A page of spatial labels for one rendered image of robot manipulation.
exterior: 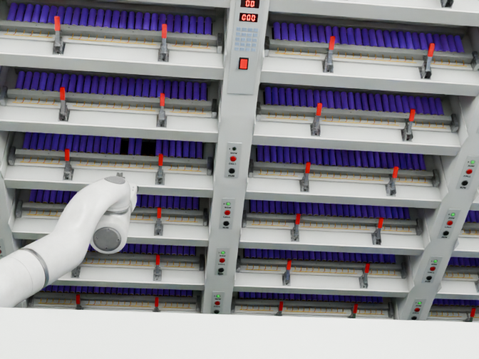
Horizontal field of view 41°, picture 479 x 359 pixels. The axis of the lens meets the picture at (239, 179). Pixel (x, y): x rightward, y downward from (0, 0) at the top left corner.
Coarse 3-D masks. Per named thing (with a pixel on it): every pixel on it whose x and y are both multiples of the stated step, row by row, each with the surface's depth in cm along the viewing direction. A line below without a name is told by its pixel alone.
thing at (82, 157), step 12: (24, 156) 190; (36, 156) 190; (48, 156) 190; (60, 156) 190; (72, 156) 190; (84, 156) 191; (96, 156) 191; (108, 156) 192; (120, 156) 192; (132, 156) 192; (144, 156) 193; (144, 168) 192
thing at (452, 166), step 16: (464, 96) 186; (464, 112) 186; (464, 144) 186; (448, 160) 195; (464, 160) 189; (448, 176) 194; (448, 192) 196; (464, 192) 196; (448, 208) 200; (464, 208) 200; (432, 224) 205; (432, 240) 208; (448, 240) 208; (416, 256) 217; (448, 256) 212; (416, 272) 216; (416, 288) 221; (432, 288) 221; (400, 304) 230
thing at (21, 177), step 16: (16, 144) 193; (208, 144) 201; (16, 160) 190; (32, 160) 191; (48, 160) 191; (64, 160) 192; (208, 160) 194; (16, 176) 187; (32, 176) 188; (48, 176) 188; (80, 176) 190; (96, 176) 190; (128, 176) 191; (144, 176) 192; (176, 176) 193; (192, 176) 194; (208, 176) 194; (144, 192) 193; (160, 192) 193; (176, 192) 193; (192, 192) 193; (208, 192) 193
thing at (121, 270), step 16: (32, 240) 218; (96, 256) 214; (112, 256) 215; (128, 256) 215; (144, 256) 216; (160, 256) 217; (176, 256) 217; (192, 256) 218; (80, 272) 213; (96, 272) 214; (112, 272) 214; (128, 272) 215; (144, 272) 215; (160, 272) 216; (176, 272) 217; (192, 272) 217; (160, 288) 218; (176, 288) 218; (192, 288) 218
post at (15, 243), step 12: (0, 0) 174; (0, 132) 181; (0, 144) 181; (0, 156) 182; (0, 180) 186; (0, 192) 189; (12, 192) 197; (0, 204) 192; (0, 216) 194; (0, 228) 197; (12, 240) 200; (12, 252) 203
